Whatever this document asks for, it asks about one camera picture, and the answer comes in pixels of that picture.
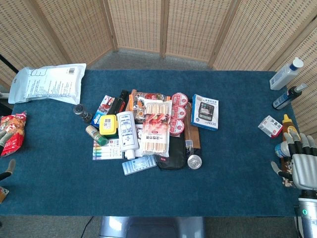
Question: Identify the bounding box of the red snack bag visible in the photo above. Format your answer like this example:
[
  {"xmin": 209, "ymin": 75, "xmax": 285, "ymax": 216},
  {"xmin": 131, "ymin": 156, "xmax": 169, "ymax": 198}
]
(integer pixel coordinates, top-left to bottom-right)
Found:
[{"xmin": 0, "ymin": 110, "xmax": 27, "ymax": 158}]

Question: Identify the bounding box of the orange-brown narrow pack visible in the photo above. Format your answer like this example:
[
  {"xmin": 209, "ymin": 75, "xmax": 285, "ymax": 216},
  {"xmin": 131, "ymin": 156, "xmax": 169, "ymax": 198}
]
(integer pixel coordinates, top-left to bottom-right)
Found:
[{"xmin": 125, "ymin": 89, "xmax": 138, "ymax": 112}]

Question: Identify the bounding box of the dark printed snack bag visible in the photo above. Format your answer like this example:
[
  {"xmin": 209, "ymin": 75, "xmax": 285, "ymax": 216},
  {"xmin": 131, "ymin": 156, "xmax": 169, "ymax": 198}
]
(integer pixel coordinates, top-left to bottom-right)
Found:
[{"xmin": 132, "ymin": 92, "xmax": 172, "ymax": 124}]

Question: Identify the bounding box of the round silver tin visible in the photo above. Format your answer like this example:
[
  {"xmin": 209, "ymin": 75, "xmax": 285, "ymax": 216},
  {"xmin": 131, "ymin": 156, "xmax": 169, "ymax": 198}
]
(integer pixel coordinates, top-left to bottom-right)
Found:
[{"xmin": 186, "ymin": 154, "xmax": 203, "ymax": 170}]

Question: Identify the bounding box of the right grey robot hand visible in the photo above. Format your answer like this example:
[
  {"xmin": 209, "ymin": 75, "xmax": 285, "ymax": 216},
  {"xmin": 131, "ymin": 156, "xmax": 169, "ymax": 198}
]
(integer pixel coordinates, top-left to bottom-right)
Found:
[{"xmin": 270, "ymin": 131, "xmax": 317, "ymax": 191}]

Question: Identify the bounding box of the red-lidded round cup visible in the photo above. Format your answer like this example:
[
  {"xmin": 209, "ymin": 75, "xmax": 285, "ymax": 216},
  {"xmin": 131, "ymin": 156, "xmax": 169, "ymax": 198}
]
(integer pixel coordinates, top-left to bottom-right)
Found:
[
  {"xmin": 170, "ymin": 118, "xmax": 186, "ymax": 137},
  {"xmin": 171, "ymin": 92, "xmax": 189, "ymax": 108},
  {"xmin": 171, "ymin": 106, "xmax": 187, "ymax": 120}
]

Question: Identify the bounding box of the blue calculator box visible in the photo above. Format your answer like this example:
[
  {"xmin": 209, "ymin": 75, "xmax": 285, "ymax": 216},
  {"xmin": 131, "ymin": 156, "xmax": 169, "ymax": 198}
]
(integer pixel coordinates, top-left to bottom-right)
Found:
[{"xmin": 190, "ymin": 94, "xmax": 219, "ymax": 130}]

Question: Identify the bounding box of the coloured marker pen pack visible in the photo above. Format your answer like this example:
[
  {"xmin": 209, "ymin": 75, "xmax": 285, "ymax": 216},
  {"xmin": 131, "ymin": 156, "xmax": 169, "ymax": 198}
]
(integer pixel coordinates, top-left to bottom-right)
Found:
[{"xmin": 92, "ymin": 138, "xmax": 124, "ymax": 161}]

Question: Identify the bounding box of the black zip pouch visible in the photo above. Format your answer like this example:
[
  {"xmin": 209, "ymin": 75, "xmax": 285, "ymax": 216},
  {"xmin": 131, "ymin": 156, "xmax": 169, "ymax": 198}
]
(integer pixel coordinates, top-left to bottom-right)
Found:
[{"xmin": 156, "ymin": 133, "xmax": 187, "ymax": 171}]

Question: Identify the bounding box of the red and white packet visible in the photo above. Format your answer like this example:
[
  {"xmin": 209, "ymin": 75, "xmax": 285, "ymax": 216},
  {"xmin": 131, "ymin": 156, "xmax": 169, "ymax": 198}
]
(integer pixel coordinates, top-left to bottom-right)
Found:
[{"xmin": 97, "ymin": 95, "xmax": 115, "ymax": 116}]

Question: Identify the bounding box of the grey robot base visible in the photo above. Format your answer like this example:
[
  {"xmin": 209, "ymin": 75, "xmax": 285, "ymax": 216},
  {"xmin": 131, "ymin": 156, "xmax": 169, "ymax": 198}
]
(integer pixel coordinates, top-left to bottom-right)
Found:
[{"xmin": 98, "ymin": 216, "xmax": 207, "ymax": 238}]

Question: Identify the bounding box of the orange packet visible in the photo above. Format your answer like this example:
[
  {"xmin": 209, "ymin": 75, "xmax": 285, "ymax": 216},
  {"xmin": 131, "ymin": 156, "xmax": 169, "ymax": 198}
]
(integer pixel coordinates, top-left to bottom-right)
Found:
[{"xmin": 0, "ymin": 186, "xmax": 10, "ymax": 204}]

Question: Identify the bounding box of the large white plastic bag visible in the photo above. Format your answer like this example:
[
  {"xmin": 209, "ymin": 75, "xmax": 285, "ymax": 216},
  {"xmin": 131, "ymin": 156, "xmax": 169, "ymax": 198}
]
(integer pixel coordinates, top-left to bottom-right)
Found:
[{"xmin": 8, "ymin": 63, "xmax": 87, "ymax": 105}]

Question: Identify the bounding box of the amber honey squeeze bottle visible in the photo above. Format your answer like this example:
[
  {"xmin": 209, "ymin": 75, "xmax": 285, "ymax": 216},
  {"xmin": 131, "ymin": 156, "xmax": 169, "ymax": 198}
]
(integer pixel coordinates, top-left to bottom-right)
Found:
[{"xmin": 282, "ymin": 114, "xmax": 299, "ymax": 142}]

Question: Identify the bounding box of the camouflage patterned packet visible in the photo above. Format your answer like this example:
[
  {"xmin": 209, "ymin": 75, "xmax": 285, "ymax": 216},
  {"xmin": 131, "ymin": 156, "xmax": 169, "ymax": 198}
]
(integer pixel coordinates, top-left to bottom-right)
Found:
[{"xmin": 280, "ymin": 157, "xmax": 298, "ymax": 189}]

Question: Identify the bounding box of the woven bamboo folding screen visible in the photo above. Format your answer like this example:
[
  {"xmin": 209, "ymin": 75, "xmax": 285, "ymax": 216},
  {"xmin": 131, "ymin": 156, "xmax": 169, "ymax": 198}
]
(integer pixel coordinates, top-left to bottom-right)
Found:
[{"xmin": 0, "ymin": 0, "xmax": 317, "ymax": 136}]

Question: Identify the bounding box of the yellow-lidded green box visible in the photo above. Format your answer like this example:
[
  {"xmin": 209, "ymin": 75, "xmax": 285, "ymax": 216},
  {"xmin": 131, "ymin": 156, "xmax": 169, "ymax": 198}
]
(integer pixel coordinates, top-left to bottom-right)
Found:
[{"xmin": 99, "ymin": 114, "xmax": 118, "ymax": 139}]

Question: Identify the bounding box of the green tube bottle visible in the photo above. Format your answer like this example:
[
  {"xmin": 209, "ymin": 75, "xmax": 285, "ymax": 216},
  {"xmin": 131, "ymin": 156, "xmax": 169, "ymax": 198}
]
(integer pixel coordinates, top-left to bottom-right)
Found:
[{"xmin": 85, "ymin": 124, "xmax": 109, "ymax": 147}]

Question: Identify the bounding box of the black cable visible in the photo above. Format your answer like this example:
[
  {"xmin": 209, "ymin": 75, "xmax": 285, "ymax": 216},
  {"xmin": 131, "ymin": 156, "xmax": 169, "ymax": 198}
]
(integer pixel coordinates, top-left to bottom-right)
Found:
[{"xmin": 81, "ymin": 216, "xmax": 95, "ymax": 238}]

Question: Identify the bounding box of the small blue snack box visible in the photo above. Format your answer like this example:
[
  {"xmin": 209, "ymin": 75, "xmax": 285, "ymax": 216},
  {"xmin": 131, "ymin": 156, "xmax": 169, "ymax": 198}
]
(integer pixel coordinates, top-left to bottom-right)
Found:
[{"xmin": 91, "ymin": 112, "xmax": 105, "ymax": 128}]

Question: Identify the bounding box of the small white and red box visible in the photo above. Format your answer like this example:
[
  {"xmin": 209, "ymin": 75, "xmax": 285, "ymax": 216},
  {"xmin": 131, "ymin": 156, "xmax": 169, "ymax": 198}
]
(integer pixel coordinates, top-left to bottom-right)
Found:
[{"xmin": 257, "ymin": 115, "xmax": 283, "ymax": 139}]

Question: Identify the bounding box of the dark bottle with grey cap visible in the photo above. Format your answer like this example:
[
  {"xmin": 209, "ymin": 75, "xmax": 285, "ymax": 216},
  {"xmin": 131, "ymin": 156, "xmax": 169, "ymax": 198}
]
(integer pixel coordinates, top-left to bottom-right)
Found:
[{"xmin": 271, "ymin": 83, "xmax": 308, "ymax": 111}]

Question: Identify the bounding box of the brown wooden chopstick case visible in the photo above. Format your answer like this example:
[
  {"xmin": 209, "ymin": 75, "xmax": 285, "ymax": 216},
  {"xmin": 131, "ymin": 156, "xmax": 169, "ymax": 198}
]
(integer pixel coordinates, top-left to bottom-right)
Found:
[{"xmin": 184, "ymin": 102, "xmax": 201, "ymax": 150}]

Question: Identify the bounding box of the pack of bamboo chopsticks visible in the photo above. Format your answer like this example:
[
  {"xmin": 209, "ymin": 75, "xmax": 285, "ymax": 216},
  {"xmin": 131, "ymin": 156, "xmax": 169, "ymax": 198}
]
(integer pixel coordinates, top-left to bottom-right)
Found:
[{"xmin": 139, "ymin": 99, "xmax": 173, "ymax": 158}]

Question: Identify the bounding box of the blue table cloth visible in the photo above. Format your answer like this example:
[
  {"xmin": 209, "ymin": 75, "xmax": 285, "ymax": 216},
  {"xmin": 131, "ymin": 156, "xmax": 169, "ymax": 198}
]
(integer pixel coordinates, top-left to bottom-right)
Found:
[{"xmin": 0, "ymin": 69, "xmax": 302, "ymax": 218}]

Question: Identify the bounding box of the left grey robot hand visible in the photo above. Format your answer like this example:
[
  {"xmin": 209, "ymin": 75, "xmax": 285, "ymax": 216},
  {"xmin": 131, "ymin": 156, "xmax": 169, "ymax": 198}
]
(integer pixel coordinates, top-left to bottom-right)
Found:
[{"xmin": 0, "ymin": 129, "xmax": 16, "ymax": 182}]

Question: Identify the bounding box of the white plastic bottle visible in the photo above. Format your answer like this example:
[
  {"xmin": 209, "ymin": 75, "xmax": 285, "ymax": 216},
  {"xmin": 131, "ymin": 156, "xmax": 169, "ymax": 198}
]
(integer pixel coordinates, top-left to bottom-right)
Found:
[{"xmin": 116, "ymin": 111, "xmax": 140, "ymax": 160}]

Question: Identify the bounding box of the light blue flat pack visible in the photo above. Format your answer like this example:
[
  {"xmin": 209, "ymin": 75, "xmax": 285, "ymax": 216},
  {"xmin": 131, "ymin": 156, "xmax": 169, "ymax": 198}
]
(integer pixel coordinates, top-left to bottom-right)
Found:
[{"xmin": 121, "ymin": 155, "xmax": 158, "ymax": 177}]

